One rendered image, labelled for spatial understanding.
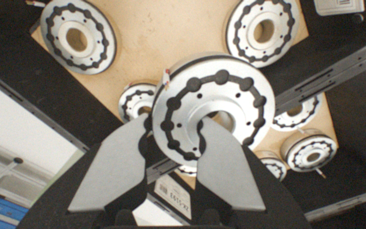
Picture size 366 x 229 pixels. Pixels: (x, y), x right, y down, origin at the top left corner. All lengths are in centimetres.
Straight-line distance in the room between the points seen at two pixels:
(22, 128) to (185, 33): 59
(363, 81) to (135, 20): 34
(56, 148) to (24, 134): 10
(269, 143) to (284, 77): 20
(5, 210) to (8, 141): 131
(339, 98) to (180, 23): 31
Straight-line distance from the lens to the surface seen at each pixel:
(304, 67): 26
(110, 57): 27
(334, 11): 29
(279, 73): 27
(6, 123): 72
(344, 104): 39
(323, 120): 45
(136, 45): 29
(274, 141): 42
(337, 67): 26
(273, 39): 28
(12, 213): 204
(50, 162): 75
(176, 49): 28
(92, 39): 27
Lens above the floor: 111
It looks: 61 degrees down
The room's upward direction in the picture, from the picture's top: 178 degrees clockwise
